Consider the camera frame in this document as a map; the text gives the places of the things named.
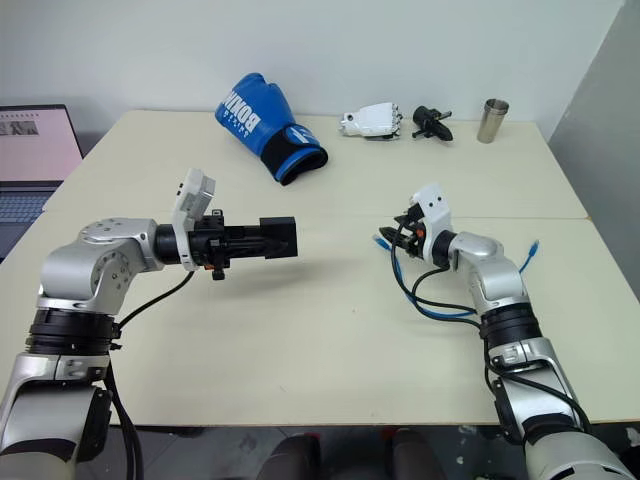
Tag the open laptop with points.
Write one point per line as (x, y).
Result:
(32, 160)

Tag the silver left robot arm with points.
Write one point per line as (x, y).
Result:
(95, 260)

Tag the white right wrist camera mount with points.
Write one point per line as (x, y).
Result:
(435, 207)

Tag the blue boxing glove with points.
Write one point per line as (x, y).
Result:
(267, 125)

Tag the small black box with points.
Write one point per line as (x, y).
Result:
(281, 236)

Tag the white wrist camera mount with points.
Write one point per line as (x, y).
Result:
(192, 207)
(435, 207)

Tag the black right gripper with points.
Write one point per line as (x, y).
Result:
(412, 237)

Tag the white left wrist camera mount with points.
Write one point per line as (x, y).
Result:
(192, 207)

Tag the white robotic hand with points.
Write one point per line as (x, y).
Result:
(372, 120)

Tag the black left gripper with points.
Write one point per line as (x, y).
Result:
(212, 245)

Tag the metal cup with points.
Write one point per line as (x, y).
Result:
(492, 121)

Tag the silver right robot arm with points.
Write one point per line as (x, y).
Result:
(505, 310)

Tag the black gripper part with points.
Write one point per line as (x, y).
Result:
(430, 122)

